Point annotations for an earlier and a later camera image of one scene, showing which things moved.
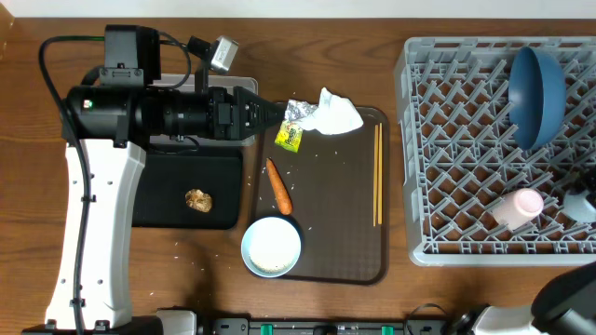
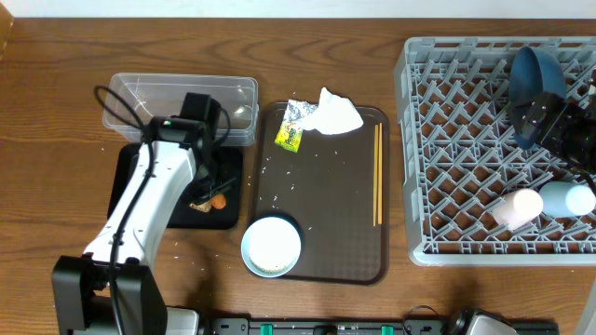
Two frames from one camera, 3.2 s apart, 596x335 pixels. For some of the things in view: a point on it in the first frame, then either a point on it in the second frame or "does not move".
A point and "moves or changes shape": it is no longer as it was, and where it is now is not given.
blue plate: x=537 y=96 does not move
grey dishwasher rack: x=460 y=155 does not move
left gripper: x=225 y=120 -> x=204 y=194
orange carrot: x=282 y=194 -> x=219 y=201
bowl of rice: x=271 y=247 does not move
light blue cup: x=577 y=207 moves or changes shape
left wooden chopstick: x=375 y=176 does not move
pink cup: x=518 y=207 does not move
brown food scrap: x=198 y=200 does not move
